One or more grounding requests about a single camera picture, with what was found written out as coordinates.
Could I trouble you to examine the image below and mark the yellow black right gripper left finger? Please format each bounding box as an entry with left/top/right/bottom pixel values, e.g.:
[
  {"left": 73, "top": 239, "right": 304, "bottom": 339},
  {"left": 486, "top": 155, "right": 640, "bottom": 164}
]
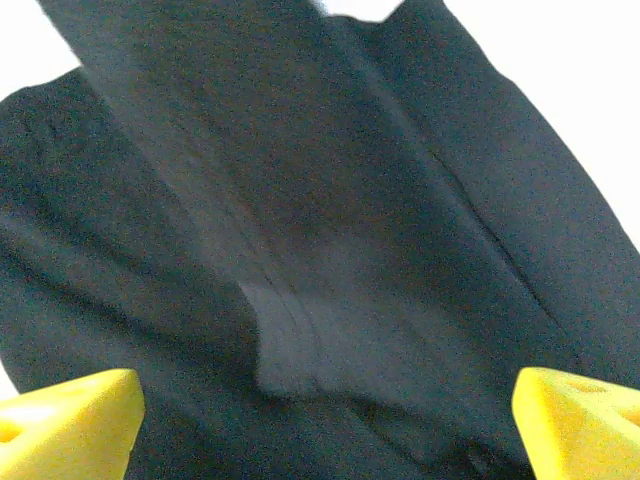
[{"left": 0, "top": 368, "right": 146, "bottom": 480}]

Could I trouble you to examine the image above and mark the black floral print t-shirt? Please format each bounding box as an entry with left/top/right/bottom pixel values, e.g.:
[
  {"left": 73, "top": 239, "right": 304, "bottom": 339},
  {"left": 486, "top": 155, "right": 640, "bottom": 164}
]
[{"left": 0, "top": 0, "right": 640, "bottom": 480}]

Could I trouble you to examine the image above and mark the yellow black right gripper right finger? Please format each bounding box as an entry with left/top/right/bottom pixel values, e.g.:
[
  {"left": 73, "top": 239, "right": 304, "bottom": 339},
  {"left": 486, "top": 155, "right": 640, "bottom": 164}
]
[{"left": 511, "top": 365, "right": 640, "bottom": 480}]

